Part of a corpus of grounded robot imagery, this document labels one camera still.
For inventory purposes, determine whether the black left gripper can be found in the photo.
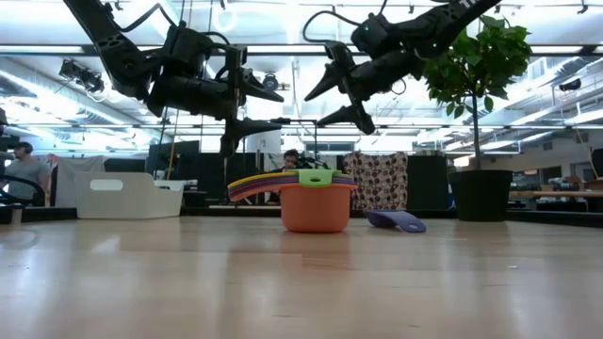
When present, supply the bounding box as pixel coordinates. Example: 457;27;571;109
145;44;286;156

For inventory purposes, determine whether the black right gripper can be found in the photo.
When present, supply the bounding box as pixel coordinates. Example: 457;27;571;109
302;40;425;136

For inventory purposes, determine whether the yellow measuring cup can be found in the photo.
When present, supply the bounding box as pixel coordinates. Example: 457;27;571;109
227;171;302;194

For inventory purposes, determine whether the orange measuring cup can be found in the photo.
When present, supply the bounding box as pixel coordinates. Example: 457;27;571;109
279;184;353;234

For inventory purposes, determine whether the dark blue measuring cup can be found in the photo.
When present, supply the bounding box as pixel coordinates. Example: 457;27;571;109
366;209;429;234

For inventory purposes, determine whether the white plastic basket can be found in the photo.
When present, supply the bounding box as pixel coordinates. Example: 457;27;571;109
73;170;187;220

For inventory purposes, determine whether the leaf print banner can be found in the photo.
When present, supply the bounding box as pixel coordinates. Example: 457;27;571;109
262;152;338;206

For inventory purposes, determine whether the person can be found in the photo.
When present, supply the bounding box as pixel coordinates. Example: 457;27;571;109
281;148;303;173
3;140;52;207

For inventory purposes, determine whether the brown dotted cloth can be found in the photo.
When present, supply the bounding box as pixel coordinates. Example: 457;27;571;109
342;151;410;212

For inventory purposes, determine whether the black monitor screen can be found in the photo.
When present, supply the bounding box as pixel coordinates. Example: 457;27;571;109
147;139;202;183

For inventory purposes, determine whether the black partition panel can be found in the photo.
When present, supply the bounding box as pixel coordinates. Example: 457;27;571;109
407;154;449;211

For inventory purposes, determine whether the green potted tree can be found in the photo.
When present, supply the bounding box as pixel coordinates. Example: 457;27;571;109
409;12;534;171

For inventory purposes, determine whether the black plant pot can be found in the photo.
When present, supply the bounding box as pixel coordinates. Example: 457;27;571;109
447;169;514;223

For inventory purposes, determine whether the grey cloth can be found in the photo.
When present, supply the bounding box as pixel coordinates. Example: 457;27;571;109
49;156;106;186

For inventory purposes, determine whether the white ceiling air vent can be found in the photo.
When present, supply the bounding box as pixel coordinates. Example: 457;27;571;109
527;56;548;83

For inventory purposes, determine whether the wooden side table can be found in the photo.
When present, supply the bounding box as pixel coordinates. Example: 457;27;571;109
508;189;603;200

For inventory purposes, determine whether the black aluminium table frame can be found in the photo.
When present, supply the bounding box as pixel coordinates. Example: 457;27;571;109
18;204;603;230

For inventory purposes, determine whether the black cable loop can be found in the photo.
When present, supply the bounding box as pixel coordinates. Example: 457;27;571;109
0;173;49;208

